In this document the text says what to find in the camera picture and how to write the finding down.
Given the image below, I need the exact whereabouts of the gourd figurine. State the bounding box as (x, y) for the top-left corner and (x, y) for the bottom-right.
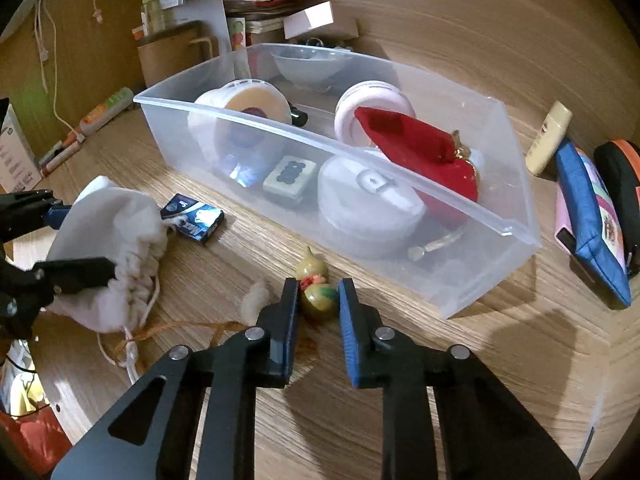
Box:
(295, 245), (338, 323)

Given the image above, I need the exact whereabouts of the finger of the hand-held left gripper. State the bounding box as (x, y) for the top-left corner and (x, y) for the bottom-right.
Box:
(12, 256), (118, 312)
(0, 189), (71, 243)

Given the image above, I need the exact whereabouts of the white cardboard box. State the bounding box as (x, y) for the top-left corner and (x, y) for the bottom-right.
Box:
(0, 102), (43, 193)

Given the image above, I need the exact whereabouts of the red bag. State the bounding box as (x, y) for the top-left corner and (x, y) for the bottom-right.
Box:
(0, 410), (73, 476)

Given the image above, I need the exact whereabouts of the black and orange case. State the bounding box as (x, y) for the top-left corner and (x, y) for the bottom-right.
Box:
(594, 138), (640, 276)

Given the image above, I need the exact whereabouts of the red and white marker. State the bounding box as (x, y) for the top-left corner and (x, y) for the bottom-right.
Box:
(42, 142), (83, 176)
(40, 132), (83, 163)

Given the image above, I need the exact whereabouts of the small brown box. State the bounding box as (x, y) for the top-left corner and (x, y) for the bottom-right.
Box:
(300, 16), (360, 41)

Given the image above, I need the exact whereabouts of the blue packet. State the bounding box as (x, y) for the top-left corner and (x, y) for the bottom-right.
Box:
(160, 192), (225, 246)

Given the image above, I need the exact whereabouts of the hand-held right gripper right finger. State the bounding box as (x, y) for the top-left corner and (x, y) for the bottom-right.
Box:
(338, 277), (581, 480)

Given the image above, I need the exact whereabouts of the cream bottle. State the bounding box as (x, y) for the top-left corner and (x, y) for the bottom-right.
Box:
(525, 100), (572, 177)

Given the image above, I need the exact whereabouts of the tape roll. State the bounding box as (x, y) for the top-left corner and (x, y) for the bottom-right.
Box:
(187, 80), (292, 191)

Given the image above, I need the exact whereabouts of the white drawstring bag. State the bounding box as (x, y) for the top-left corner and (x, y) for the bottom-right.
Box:
(47, 175), (171, 386)

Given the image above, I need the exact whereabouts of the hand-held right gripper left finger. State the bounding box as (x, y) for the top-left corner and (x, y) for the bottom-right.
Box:
(50, 276), (301, 480)

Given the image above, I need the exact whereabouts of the white round lidded container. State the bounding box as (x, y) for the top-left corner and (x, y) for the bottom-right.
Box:
(317, 152), (428, 261)

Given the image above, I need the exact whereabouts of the white bowl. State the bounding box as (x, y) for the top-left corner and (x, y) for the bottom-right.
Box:
(271, 47), (357, 86)

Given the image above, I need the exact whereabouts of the clear plastic storage bin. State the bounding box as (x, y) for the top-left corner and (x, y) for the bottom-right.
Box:
(132, 42), (543, 320)

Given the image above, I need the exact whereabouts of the fruit print carton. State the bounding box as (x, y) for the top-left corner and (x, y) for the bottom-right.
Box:
(227, 16), (249, 52)

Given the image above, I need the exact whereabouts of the brown cardboard box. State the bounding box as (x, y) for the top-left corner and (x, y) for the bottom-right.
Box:
(137, 22), (216, 88)

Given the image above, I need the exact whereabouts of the pink round case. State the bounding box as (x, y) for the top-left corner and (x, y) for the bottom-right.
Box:
(334, 80), (416, 148)

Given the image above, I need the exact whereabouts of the white cotton tuft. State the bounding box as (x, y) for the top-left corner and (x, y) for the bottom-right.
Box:
(241, 280), (269, 318)

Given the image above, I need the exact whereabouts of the blue pencil case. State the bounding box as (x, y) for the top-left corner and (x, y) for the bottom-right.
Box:
(555, 137), (633, 310)

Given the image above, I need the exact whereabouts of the red pouch with gold clasp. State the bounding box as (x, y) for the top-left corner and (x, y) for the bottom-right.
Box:
(354, 106), (483, 228)

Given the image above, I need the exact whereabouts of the green and white mahjong tile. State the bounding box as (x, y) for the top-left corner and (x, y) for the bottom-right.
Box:
(262, 155), (319, 206)

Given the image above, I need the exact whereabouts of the pink and white box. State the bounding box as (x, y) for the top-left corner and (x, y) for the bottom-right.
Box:
(284, 1), (335, 40)

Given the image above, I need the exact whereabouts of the cream strap with clip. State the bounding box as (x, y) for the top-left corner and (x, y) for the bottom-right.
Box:
(407, 227), (468, 262)

